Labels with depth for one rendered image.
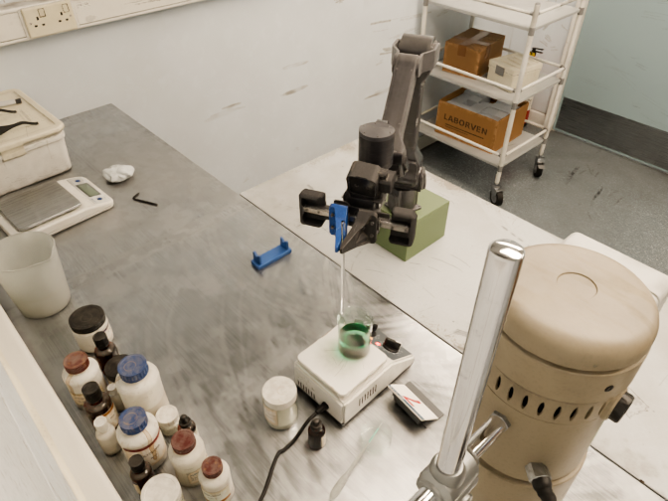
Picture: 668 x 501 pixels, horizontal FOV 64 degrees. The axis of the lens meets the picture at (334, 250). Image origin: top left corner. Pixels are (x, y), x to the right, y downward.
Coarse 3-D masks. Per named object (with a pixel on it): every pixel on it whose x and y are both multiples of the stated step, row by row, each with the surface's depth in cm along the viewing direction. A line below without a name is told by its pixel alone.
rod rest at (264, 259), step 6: (282, 240) 130; (282, 246) 131; (252, 252) 126; (264, 252) 130; (270, 252) 130; (276, 252) 130; (282, 252) 130; (288, 252) 131; (258, 258) 125; (264, 258) 128; (270, 258) 128; (276, 258) 129; (252, 264) 128; (258, 264) 126; (264, 264) 127
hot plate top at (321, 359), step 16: (336, 336) 99; (304, 352) 97; (320, 352) 97; (336, 352) 97; (320, 368) 94; (336, 368) 94; (352, 368) 94; (368, 368) 94; (336, 384) 91; (352, 384) 91
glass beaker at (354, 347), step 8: (352, 312) 95; (360, 312) 95; (368, 312) 94; (344, 320) 96; (352, 320) 96; (360, 320) 96; (368, 320) 95; (368, 328) 96; (344, 336) 91; (352, 336) 90; (360, 336) 90; (368, 336) 92; (344, 344) 93; (352, 344) 92; (360, 344) 92; (368, 344) 93; (344, 352) 94; (352, 352) 93; (360, 352) 93; (368, 352) 95; (352, 360) 94; (360, 360) 95
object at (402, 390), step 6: (396, 390) 97; (402, 390) 98; (408, 390) 100; (402, 396) 96; (408, 396) 97; (414, 396) 99; (408, 402) 95; (414, 402) 96; (414, 408) 94; (420, 408) 96; (420, 414) 93; (426, 414) 95
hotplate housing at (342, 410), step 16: (304, 368) 96; (384, 368) 96; (400, 368) 101; (304, 384) 98; (320, 384) 94; (368, 384) 94; (384, 384) 99; (320, 400) 96; (336, 400) 92; (352, 400) 92; (368, 400) 97; (336, 416) 94; (352, 416) 95
